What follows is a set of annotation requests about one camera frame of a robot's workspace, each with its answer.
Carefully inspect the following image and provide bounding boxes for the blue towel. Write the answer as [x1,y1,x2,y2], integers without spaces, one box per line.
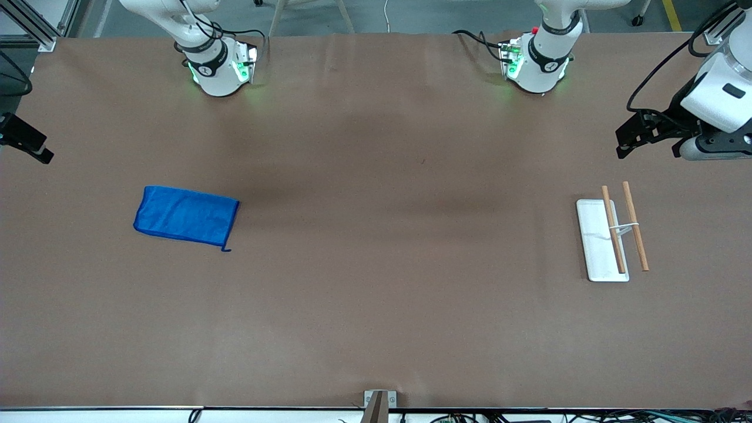
[133,186,240,253]

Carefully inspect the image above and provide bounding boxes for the wooden rack rod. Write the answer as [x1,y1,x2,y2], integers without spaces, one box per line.
[622,181,650,272]
[601,185,627,275]

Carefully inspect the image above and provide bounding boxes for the wooden stool legs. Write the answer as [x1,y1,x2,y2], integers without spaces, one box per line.
[267,0,357,37]

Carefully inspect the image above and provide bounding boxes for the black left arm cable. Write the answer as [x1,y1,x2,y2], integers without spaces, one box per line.
[626,0,742,113]

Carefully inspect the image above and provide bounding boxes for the aluminium frame profile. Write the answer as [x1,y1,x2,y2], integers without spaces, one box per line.
[702,0,752,46]
[0,0,81,53]

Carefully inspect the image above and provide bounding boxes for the white rack base plate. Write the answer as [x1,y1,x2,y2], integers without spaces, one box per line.
[576,199,630,283]

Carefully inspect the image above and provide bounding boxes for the black left base cable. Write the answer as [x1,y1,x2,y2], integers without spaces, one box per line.
[452,29,513,64]

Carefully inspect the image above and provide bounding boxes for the black base cable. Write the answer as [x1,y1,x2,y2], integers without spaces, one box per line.
[452,29,513,64]
[176,0,268,59]

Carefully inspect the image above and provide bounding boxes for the black right base cable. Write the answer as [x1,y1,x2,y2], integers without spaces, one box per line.
[176,0,268,59]

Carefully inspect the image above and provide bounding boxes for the metal table edge bracket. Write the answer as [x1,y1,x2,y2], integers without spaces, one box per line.
[363,390,398,423]

